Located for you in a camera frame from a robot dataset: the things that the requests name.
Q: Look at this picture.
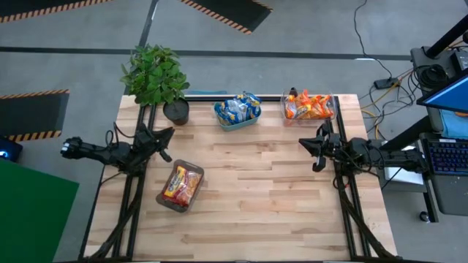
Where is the clear plastic bin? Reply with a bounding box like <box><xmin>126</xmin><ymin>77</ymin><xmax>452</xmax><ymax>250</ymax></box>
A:
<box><xmin>279</xmin><ymin>89</ymin><xmax>339</xmax><ymax>127</ymax></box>

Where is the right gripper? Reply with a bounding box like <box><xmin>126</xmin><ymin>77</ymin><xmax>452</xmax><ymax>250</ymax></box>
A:
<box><xmin>298</xmin><ymin>122</ymin><xmax>347</xmax><ymax>173</ymax></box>

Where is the black keyboard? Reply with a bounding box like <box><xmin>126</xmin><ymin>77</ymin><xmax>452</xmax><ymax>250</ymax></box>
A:
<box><xmin>428</xmin><ymin>140</ymin><xmax>468</xmax><ymax>177</ymax></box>

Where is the blue-lit black device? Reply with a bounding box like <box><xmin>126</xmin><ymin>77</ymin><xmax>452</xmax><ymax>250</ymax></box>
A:
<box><xmin>0</xmin><ymin>137</ymin><xmax>23</xmax><ymax>164</ymax></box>

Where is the black stand pole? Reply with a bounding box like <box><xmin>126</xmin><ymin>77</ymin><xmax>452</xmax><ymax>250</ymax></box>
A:
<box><xmin>423</xmin><ymin>14</ymin><xmax>468</xmax><ymax>59</ymax></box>

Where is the black diagonal desk pole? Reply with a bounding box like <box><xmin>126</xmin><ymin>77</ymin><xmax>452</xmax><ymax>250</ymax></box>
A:
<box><xmin>380</xmin><ymin>115</ymin><xmax>434</xmax><ymax>151</ymax></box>

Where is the smoky grey plastic bin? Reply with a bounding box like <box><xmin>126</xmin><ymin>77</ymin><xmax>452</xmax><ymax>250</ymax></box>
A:
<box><xmin>155</xmin><ymin>159</ymin><xmax>205</xmax><ymax>214</ymax></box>

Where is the coiled black cable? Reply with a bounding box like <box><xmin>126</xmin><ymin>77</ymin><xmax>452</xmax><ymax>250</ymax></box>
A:
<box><xmin>416</xmin><ymin>64</ymin><xmax>450</xmax><ymax>91</ymax></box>

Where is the hazard-striped black floor mat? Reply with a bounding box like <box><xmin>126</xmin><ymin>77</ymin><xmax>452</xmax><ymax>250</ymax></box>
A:
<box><xmin>0</xmin><ymin>88</ymin><xmax>70</xmax><ymax>143</ymax></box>
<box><xmin>178</xmin><ymin>0</ymin><xmax>273</xmax><ymax>36</ymax></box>
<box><xmin>0</xmin><ymin>0</ymin><xmax>114</xmax><ymax>23</ymax></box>

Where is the computer monitor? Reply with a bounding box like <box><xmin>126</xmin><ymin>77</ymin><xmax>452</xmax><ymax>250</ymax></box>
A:
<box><xmin>415</xmin><ymin>69</ymin><xmax>468</xmax><ymax>115</ymax></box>

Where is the long black floor cable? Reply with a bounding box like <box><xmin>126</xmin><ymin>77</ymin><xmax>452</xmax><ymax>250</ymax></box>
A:
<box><xmin>352</xmin><ymin>0</ymin><xmax>394</xmax><ymax>80</ymax></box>

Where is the grey workstation desk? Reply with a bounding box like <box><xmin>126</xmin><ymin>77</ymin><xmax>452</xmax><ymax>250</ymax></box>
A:
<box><xmin>376</xmin><ymin>113</ymin><xmax>468</xmax><ymax>224</ymax></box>

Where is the teal plastic bin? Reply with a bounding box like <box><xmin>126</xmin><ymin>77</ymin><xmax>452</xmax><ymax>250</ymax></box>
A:
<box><xmin>213</xmin><ymin>93</ymin><xmax>263</xmax><ymax>132</ymax></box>

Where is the black plant pot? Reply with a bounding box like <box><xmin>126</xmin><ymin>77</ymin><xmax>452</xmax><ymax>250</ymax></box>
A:
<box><xmin>162</xmin><ymin>97</ymin><xmax>190</xmax><ymax>126</ymax></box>

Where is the white paper sheet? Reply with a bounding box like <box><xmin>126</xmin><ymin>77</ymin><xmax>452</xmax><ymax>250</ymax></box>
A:
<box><xmin>383</xmin><ymin>145</ymin><xmax>425</xmax><ymax>186</ymax></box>

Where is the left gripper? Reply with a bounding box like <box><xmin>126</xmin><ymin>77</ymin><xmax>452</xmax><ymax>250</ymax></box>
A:
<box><xmin>135</xmin><ymin>123</ymin><xmax>176</xmax><ymax>164</ymax></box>

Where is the green board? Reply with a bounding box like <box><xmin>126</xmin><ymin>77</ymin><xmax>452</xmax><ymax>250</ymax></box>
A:
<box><xmin>0</xmin><ymin>159</ymin><xmax>80</xmax><ymax>263</ymax></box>

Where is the light blue cloth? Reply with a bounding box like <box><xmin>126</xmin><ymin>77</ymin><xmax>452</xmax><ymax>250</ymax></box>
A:
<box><xmin>438</xmin><ymin>108</ymin><xmax>468</xmax><ymax>140</ymax></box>

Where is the red Maruchan noodle pack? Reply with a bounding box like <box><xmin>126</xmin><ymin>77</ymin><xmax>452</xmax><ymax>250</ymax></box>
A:
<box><xmin>181</xmin><ymin>170</ymin><xmax>204</xmax><ymax>206</ymax></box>
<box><xmin>162</xmin><ymin>166</ymin><xmax>189</xmax><ymax>205</ymax></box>

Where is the black power adapter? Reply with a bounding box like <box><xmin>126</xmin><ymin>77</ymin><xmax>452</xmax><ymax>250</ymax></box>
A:
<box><xmin>372</xmin><ymin>76</ymin><xmax>400</xmax><ymax>91</ymax></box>

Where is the grey computer case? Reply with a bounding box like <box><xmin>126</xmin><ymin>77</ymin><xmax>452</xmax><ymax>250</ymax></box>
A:
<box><xmin>409</xmin><ymin>45</ymin><xmax>468</xmax><ymax>92</ymax></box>

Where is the green leafy plant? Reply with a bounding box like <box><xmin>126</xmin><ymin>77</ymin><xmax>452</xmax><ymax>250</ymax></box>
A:
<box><xmin>119</xmin><ymin>43</ymin><xmax>191</xmax><ymax>107</ymax></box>

